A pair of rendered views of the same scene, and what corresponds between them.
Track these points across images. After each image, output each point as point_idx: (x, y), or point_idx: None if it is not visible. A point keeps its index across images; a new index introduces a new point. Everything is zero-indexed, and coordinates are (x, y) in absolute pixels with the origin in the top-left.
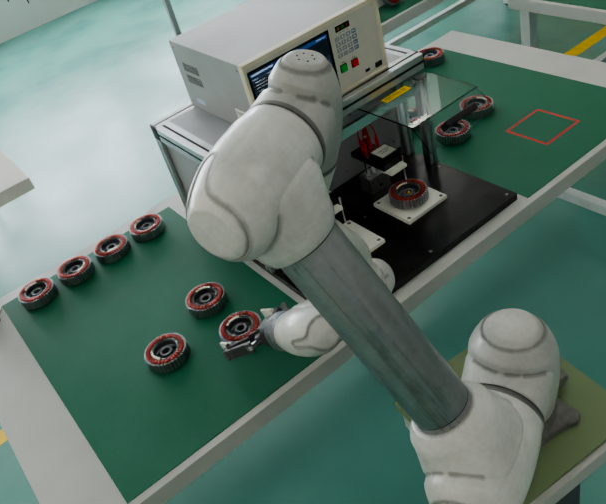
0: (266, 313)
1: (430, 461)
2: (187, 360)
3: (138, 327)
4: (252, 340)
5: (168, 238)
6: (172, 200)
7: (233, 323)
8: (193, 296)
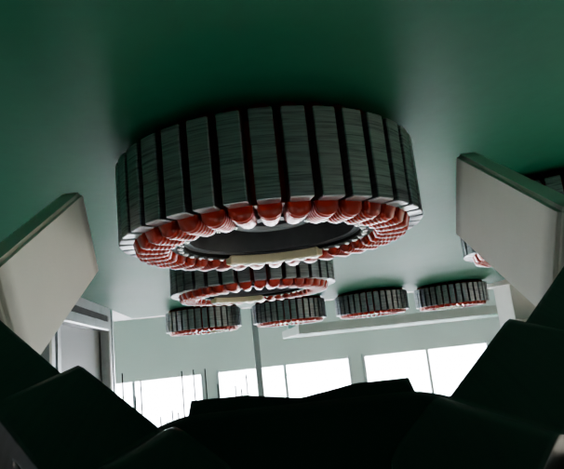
0: (69, 275)
1: None
2: (556, 166)
3: (449, 245)
4: None
5: (181, 303)
6: (116, 319)
7: (272, 233)
8: (282, 292)
